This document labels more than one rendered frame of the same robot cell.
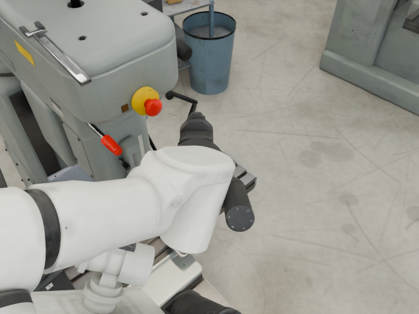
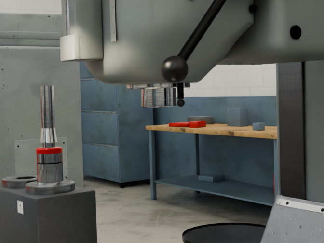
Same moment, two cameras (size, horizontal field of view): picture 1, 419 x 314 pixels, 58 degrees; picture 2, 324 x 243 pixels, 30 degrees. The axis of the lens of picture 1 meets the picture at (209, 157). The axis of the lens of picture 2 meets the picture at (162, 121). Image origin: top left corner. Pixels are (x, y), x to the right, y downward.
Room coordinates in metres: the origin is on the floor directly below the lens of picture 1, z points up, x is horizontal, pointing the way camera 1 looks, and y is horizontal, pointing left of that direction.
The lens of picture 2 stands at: (0.92, -0.50, 1.30)
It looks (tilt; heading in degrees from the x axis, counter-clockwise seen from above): 3 degrees down; 98
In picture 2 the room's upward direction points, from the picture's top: 2 degrees counter-clockwise
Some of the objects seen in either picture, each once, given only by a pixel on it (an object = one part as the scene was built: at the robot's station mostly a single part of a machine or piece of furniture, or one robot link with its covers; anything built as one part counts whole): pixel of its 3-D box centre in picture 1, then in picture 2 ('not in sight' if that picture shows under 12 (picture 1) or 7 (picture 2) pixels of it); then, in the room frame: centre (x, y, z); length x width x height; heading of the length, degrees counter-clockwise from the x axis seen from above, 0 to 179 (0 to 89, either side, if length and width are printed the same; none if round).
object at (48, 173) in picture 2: not in sight; (49, 168); (0.55, 0.55, 1.17); 0.05 x 0.05 x 0.06
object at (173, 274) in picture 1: (141, 252); not in sight; (0.80, 0.29, 0.80); 0.50 x 0.35 x 0.12; 42
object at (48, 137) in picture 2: not in sight; (47, 116); (0.55, 0.55, 1.26); 0.03 x 0.03 x 0.11
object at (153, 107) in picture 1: (151, 106); not in sight; (0.61, 0.12, 1.76); 0.04 x 0.03 x 0.04; 132
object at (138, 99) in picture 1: (145, 101); not in sight; (0.63, 0.14, 1.76); 0.06 x 0.02 x 0.06; 132
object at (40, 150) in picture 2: not in sight; (48, 150); (0.55, 0.55, 1.20); 0.05 x 0.05 x 0.01
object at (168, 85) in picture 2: not in sight; (158, 85); (0.80, 0.29, 1.31); 0.09 x 0.09 x 0.01
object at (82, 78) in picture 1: (55, 51); not in sight; (0.60, 0.28, 1.89); 0.24 x 0.04 x 0.01; 39
